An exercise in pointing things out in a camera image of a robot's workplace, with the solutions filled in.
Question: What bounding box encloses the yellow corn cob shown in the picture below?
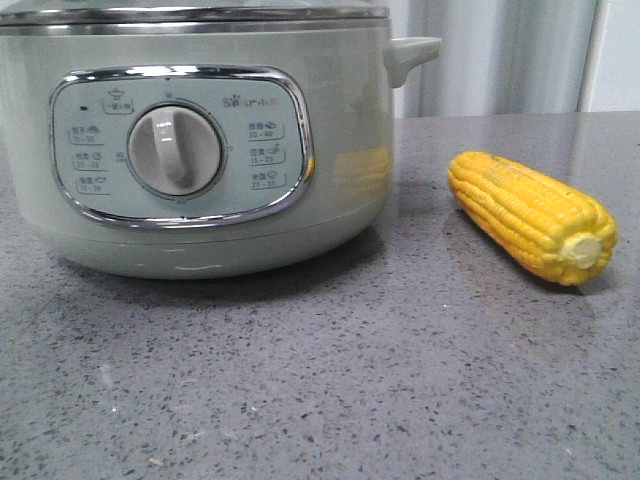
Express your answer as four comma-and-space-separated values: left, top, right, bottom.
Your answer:
447, 152, 618, 286

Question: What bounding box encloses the glass pot lid steel rim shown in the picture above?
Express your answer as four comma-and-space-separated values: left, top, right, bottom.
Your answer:
1, 1, 389, 27

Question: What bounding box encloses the pale green electric pot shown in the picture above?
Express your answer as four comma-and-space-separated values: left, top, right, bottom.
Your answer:
1, 18, 439, 279

